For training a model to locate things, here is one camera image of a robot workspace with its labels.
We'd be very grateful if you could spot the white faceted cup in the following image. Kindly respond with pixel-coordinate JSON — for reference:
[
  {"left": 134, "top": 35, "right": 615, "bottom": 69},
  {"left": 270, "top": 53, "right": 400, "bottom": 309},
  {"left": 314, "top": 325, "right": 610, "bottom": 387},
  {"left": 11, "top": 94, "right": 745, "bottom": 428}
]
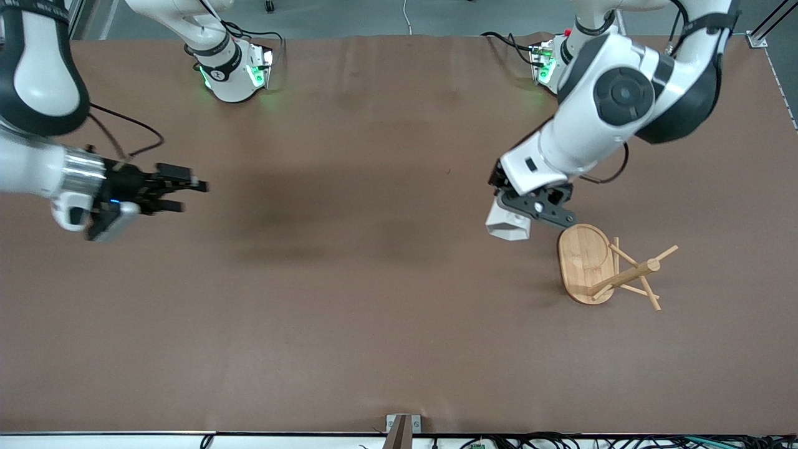
[{"left": 485, "top": 196, "right": 532, "bottom": 243}]

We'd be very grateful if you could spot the wooden cup rack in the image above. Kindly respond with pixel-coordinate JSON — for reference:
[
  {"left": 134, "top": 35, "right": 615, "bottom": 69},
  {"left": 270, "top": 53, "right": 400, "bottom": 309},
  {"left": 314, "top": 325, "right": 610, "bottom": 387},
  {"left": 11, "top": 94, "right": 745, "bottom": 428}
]
[{"left": 557, "top": 223, "right": 680, "bottom": 312}]

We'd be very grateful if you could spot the brown paper table cover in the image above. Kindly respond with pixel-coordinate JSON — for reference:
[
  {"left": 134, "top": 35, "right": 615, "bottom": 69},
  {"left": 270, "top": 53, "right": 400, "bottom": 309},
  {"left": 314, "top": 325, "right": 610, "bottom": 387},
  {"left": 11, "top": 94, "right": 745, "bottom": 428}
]
[{"left": 0, "top": 34, "right": 798, "bottom": 435}]

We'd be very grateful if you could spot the black left base cable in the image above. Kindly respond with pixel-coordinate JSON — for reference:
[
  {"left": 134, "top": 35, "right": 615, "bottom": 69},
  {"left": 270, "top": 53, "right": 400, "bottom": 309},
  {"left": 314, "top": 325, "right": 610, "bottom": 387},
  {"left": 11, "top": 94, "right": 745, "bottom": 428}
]
[{"left": 481, "top": 31, "right": 544, "bottom": 67}]

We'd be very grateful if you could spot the black base cable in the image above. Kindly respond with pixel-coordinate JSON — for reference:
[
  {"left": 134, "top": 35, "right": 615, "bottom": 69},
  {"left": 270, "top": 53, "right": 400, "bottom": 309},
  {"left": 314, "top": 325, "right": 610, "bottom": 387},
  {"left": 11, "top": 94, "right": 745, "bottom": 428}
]
[
  {"left": 186, "top": 0, "right": 285, "bottom": 70},
  {"left": 481, "top": 31, "right": 544, "bottom": 67}
]

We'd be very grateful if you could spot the black right base cable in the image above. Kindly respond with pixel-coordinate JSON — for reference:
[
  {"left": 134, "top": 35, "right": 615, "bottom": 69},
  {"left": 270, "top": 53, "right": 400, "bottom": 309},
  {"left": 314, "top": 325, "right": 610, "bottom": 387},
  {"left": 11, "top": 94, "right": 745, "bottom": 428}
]
[{"left": 186, "top": 0, "right": 285, "bottom": 70}]

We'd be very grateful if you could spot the aluminium frame profile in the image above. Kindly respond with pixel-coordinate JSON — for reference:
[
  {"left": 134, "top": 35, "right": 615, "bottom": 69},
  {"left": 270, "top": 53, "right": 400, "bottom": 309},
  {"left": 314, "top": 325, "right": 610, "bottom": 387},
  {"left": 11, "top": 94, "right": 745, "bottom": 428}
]
[
  {"left": 65, "top": 0, "right": 119, "bottom": 41},
  {"left": 745, "top": 0, "right": 798, "bottom": 50}
]

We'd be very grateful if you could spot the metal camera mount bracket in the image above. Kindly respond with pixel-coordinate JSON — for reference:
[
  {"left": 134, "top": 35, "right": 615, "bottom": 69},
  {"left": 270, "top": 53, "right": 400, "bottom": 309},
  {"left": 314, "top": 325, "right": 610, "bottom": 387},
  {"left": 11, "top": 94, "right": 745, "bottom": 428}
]
[{"left": 385, "top": 414, "right": 422, "bottom": 449}]

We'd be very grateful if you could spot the black cable bundle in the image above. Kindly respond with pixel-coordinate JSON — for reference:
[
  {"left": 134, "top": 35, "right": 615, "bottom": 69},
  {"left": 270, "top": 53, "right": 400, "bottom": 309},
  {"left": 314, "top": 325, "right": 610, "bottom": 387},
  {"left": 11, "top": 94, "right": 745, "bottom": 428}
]
[{"left": 460, "top": 432, "right": 798, "bottom": 449}]

